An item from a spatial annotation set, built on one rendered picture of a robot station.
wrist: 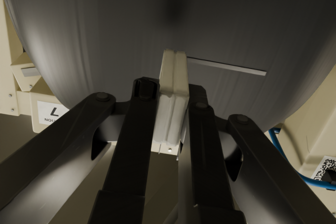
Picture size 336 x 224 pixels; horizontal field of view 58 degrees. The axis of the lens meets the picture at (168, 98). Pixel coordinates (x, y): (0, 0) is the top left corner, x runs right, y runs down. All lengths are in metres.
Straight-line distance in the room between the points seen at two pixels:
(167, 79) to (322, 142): 0.46
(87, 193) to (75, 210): 0.21
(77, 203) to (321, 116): 2.74
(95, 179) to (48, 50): 3.04
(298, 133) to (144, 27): 0.47
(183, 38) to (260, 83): 0.07
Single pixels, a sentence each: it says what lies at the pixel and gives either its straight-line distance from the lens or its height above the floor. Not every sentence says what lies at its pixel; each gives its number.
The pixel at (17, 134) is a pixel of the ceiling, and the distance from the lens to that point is 3.85.
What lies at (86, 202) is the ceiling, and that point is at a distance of 3.12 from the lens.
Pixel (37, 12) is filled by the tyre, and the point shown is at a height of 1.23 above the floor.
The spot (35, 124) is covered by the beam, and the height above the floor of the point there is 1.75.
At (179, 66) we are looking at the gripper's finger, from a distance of 0.18.
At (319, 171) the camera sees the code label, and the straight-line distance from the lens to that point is 0.63.
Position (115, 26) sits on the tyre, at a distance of 0.23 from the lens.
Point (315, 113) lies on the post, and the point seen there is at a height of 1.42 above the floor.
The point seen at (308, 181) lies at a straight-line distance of 0.61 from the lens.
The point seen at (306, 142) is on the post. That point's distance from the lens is 0.61.
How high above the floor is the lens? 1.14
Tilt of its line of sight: 34 degrees up
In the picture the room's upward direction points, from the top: 169 degrees counter-clockwise
